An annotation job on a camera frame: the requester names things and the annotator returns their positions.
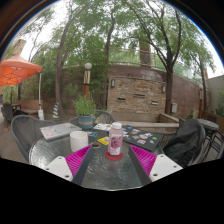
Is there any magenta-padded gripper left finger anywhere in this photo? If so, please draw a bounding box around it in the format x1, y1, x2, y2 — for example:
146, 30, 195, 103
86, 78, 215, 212
44, 144, 94, 187

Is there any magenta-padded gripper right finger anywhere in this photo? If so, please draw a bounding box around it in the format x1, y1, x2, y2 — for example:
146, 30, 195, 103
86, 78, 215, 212
128, 144, 184, 187

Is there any red juice bottle white cap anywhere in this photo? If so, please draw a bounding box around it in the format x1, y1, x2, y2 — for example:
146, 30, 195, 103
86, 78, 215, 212
107, 121, 124, 157

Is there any white cup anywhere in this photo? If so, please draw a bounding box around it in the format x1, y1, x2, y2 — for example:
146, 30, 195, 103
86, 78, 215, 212
69, 130, 90, 153

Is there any silver laptop with stickers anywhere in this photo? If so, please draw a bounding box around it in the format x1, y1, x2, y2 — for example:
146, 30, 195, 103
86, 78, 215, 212
39, 122, 83, 141

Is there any black laptop with stickers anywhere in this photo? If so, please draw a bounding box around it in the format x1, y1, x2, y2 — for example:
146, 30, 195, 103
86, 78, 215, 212
121, 124, 165, 147

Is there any tape roll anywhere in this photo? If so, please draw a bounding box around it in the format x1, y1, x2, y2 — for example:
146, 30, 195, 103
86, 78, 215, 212
90, 141, 102, 150

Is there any grey wicker chair with jacket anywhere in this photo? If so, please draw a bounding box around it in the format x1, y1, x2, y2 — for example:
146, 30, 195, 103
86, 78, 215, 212
159, 118, 207, 169

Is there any blue picture card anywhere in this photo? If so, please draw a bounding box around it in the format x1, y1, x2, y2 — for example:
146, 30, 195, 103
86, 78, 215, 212
87, 130, 100, 138

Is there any yellow card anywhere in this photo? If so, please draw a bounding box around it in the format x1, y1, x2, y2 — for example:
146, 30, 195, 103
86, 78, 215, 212
97, 135, 110, 146

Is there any flat round red coaster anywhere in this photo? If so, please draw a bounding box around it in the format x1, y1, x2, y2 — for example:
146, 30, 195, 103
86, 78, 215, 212
104, 150, 124, 161

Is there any blue yellow striped cone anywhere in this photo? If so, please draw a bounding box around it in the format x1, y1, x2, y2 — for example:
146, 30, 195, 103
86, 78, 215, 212
52, 101, 61, 119

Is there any white printed booklet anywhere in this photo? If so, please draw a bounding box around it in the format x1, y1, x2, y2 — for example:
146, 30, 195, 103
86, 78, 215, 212
93, 123, 113, 132

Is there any black metal chair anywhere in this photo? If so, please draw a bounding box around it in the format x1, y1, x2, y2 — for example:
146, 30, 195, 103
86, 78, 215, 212
204, 128, 224, 159

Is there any round dark patio table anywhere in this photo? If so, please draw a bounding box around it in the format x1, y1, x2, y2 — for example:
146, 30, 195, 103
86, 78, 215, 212
199, 118, 221, 131

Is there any green plant in teal pot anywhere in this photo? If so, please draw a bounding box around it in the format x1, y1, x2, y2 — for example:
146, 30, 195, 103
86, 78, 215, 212
73, 94, 98, 131

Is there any wooden bench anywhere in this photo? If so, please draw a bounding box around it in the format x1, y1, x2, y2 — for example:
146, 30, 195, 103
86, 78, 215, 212
14, 99, 41, 116

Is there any dark patio chair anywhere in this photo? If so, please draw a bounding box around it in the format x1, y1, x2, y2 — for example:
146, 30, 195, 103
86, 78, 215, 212
0, 102, 22, 126

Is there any dark forked trunk tree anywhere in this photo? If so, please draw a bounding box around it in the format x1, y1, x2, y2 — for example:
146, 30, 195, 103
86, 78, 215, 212
123, 0, 218, 116

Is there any leaning grey trunk tree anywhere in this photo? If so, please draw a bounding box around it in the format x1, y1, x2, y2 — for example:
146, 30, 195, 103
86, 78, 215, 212
29, 0, 114, 119

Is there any orange canopy tent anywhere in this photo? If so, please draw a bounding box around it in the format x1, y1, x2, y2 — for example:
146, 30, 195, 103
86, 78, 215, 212
0, 53, 45, 121

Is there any globe lamp post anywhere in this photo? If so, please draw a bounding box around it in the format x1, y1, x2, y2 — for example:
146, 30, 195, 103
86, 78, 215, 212
82, 62, 93, 99

